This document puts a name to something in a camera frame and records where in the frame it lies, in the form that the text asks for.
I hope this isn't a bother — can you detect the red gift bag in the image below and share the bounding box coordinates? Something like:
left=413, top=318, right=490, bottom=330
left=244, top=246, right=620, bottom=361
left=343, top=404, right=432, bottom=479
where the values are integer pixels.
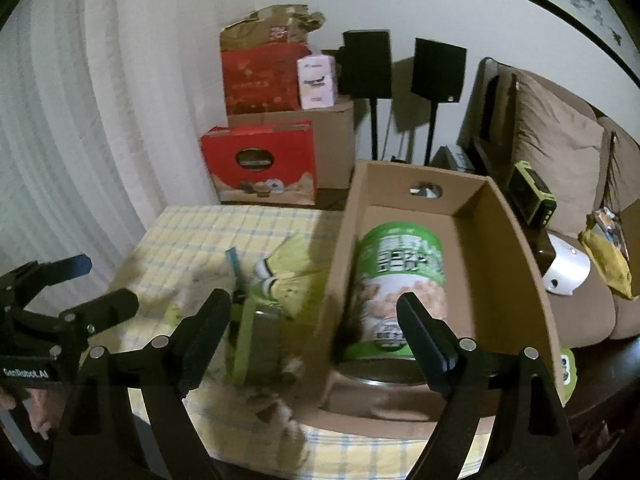
left=221, top=42, right=313, bottom=116

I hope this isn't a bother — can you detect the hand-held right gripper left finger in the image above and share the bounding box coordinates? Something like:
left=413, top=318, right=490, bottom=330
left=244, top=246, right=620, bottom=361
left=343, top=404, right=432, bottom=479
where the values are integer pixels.
left=47, top=287, right=233, bottom=480

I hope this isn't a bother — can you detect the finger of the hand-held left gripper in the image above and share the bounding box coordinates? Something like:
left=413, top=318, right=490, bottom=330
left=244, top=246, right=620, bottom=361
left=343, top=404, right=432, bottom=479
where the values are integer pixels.
left=59, top=287, right=141, bottom=341
left=0, top=254, right=94, bottom=311

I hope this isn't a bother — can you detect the brown sofa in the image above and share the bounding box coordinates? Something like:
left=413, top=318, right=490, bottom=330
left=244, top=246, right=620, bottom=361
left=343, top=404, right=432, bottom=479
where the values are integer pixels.
left=457, top=57, right=640, bottom=351

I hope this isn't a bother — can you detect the yellow checked tablecloth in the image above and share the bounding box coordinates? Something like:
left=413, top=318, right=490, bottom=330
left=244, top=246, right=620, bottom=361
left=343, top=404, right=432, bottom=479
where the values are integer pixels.
left=112, top=205, right=493, bottom=478

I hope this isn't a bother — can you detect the black speaker on stand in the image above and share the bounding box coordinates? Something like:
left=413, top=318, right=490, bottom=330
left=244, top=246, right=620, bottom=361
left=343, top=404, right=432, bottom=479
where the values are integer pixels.
left=341, top=30, right=393, bottom=161
left=411, top=37, right=467, bottom=166

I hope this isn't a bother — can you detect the green and black device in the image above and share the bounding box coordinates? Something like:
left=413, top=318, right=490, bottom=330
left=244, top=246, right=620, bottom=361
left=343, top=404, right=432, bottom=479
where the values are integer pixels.
left=507, top=161, right=557, bottom=227

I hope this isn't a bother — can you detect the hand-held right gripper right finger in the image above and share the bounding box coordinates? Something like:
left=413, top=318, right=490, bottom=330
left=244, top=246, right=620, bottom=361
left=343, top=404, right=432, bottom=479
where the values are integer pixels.
left=395, top=291, right=576, bottom=480

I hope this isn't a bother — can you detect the closed brown cardboard carton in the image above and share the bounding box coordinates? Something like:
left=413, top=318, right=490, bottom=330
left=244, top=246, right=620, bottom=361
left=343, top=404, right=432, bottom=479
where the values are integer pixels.
left=227, top=100, right=356, bottom=191

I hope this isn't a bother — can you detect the green tin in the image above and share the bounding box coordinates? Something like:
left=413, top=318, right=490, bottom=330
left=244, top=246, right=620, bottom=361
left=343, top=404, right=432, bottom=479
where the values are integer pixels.
left=559, top=347, right=577, bottom=403

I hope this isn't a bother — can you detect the yellow bag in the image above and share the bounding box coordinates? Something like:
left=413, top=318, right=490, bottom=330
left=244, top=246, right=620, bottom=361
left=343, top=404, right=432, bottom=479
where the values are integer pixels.
left=579, top=207, right=633, bottom=301

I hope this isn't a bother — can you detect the dark wooden table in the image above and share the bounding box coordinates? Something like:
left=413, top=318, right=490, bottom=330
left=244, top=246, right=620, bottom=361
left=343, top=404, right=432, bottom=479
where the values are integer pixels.
left=565, top=330, right=640, bottom=480

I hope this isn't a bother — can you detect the large beige cushion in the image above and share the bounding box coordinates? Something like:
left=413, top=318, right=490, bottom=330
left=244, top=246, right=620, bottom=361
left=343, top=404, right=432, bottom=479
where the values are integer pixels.
left=510, top=67, right=608, bottom=236

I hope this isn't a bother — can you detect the red gift box with window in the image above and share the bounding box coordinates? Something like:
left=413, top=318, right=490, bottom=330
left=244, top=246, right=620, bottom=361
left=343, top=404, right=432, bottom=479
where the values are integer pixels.
left=201, top=121, right=318, bottom=206

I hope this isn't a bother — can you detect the white tissue pack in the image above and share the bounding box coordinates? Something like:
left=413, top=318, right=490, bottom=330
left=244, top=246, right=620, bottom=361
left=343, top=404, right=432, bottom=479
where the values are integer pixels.
left=297, top=55, right=337, bottom=110

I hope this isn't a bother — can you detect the brown cardboard box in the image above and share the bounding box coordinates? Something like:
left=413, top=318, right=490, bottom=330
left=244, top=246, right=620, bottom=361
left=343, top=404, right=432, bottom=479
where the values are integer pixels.
left=320, top=160, right=566, bottom=441

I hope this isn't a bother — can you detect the yellow shuttlecock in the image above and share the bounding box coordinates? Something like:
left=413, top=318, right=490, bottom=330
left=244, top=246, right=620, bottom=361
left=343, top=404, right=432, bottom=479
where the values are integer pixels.
left=262, top=272, right=323, bottom=318
left=252, top=237, right=326, bottom=286

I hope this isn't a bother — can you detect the teal ruler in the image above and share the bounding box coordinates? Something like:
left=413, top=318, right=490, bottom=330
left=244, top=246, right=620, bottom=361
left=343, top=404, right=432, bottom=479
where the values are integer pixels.
left=225, top=246, right=248, bottom=306

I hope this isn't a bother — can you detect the torn brown paper bag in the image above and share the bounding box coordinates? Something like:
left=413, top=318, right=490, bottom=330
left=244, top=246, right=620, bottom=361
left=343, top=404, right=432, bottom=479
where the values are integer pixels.
left=220, top=5, right=328, bottom=53

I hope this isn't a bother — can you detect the white curtain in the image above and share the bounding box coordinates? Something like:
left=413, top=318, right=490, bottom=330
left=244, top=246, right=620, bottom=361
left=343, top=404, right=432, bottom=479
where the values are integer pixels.
left=0, top=0, right=221, bottom=321

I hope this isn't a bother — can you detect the dark box with green edge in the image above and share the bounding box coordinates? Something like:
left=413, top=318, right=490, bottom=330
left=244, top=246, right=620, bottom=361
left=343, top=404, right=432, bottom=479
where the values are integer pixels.
left=231, top=300, right=297, bottom=387

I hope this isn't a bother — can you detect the green snack can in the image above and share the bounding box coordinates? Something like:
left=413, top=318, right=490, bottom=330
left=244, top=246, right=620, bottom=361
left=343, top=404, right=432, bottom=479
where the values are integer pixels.
left=336, top=222, right=448, bottom=401

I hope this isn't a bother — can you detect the grey box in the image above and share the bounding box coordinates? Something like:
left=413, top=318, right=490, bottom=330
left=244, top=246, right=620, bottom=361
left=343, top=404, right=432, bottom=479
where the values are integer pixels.
left=432, top=145, right=476, bottom=173

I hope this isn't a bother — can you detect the white helmet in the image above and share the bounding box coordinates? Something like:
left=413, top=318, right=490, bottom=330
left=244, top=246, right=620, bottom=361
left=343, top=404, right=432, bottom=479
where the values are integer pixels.
left=542, top=232, right=593, bottom=297

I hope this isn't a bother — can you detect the person's left hand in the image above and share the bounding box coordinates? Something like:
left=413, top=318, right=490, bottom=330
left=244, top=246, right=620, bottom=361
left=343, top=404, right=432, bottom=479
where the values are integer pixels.
left=0, top=385, right=55, bottom=442

